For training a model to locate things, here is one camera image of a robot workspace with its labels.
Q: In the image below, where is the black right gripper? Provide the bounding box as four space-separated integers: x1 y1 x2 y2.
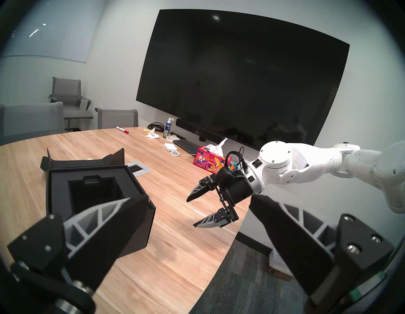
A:
186 167 254 229

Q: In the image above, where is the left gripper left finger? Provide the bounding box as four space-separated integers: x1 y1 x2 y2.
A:
7 194 150 314

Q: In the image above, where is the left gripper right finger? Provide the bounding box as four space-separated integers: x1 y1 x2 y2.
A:
249 194 395 314

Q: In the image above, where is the black cardboard box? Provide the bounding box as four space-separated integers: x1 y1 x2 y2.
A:
40 148 156 258

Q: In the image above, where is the brown cardboard box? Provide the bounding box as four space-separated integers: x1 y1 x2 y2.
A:
268 265 294 281

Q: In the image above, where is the colourful floral tissue box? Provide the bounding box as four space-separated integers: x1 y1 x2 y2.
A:
193 138 233 174

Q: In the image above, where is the translucent plastic storage bin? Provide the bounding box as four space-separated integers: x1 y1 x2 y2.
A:
271 249 288 270

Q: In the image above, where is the black keyboard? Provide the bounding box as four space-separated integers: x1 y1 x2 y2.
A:
173 139 201 157

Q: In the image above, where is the black video conference bar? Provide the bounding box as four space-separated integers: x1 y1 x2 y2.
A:
176 118 224 143

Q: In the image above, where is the silver table power grommet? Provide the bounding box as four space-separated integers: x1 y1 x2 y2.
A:
127 160 152 177

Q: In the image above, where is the grey mesh office chair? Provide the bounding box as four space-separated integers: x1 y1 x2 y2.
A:
0 101 65 146
95 108 139 129

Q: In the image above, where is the grey office chair with armrests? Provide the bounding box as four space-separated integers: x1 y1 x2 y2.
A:
48 77 94 131

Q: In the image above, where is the white power adapter with cable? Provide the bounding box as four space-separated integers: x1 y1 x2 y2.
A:
161 143 181 157

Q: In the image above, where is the large black wall display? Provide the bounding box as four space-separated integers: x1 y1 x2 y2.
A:
136 9 350 151

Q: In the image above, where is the glass wall whiteboard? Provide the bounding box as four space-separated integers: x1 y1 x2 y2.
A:
0 0 99 63

